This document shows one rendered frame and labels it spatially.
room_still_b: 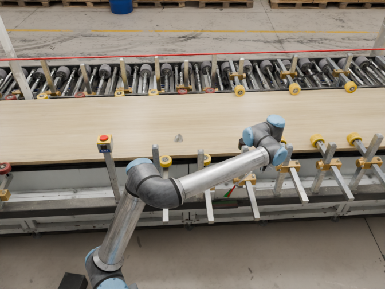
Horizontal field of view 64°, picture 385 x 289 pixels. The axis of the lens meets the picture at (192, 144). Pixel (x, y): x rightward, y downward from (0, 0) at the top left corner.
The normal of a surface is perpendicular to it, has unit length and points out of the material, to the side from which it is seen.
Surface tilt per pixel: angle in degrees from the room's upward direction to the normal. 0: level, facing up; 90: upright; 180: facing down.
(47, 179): 90
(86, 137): 0
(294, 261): 0
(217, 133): 0
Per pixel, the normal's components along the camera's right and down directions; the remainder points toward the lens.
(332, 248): 0.00, -0.75
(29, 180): 0.06, 0.66
